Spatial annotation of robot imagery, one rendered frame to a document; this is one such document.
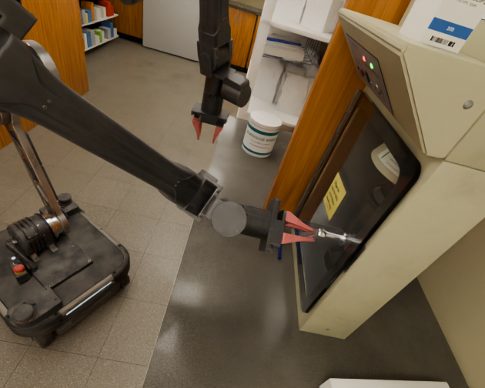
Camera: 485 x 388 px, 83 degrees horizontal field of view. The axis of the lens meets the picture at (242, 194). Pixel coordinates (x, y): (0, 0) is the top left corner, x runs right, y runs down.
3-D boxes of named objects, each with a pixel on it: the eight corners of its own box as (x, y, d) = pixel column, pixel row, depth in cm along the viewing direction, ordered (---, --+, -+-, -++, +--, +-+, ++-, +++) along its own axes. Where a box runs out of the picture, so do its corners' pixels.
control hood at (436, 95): (369, 78, 58) (396, 25, 51) (444, 162, 33) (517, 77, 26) (316, 63, 57) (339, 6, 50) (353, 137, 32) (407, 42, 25)
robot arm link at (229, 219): (202, 169, 55) (176, 205, 54) (199, 162, 43) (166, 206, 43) (251, 203, 56) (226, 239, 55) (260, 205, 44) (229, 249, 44)
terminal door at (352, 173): (296, 219, 83) (363, 88, 58) (305, 316, 60) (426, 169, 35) (292, 218, 83) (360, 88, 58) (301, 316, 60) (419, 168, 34)
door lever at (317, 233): (322, 246, 58) (324, 234, 58) (346, 245, 48) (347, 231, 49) (298, 240, 57) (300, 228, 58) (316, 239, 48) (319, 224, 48)
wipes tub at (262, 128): (270, 145, 124) (281, 115, 115) (270, 161, 114) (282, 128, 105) (242, 138, 123) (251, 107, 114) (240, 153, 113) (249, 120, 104)
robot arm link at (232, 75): (222, 38, 69) (198, 51, 65) (259, 55, 66) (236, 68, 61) (222, 82, 79) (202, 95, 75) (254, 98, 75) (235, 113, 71)
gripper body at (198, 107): (225, 125, 78) (231, 100, 73) (189, 116, 77) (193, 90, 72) (228, 116, 83) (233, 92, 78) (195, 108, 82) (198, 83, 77)
